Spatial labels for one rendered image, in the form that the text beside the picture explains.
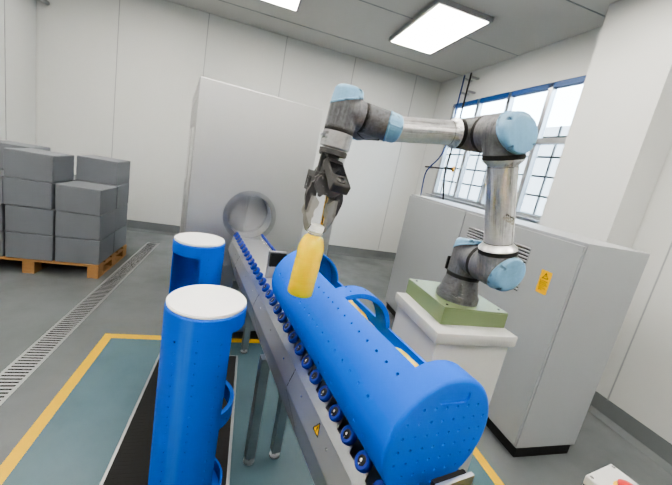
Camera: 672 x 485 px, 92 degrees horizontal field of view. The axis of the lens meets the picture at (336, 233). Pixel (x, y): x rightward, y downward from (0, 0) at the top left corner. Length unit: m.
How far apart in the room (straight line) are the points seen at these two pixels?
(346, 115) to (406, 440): 0.70
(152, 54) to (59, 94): 1.39
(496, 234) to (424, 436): 0.61
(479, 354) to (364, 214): 5.08
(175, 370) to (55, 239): 3.10
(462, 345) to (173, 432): 1.05
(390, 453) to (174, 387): 0.84
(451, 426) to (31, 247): 4.09
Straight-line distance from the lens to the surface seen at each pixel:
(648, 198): 3.63
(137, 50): 6.08
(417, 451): 0.81
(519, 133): 1.05
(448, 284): 1.25
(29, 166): 4.20
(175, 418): 1.43
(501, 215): 1.09
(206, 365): 1.29
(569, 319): 2.41
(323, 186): 0.82
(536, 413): 2.66
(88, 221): 4.09
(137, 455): 2.03
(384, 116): 0.86
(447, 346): 1.19
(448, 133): 1.10
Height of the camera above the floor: 1.60
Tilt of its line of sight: 11 degrees down
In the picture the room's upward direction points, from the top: 11 degrees clockwise
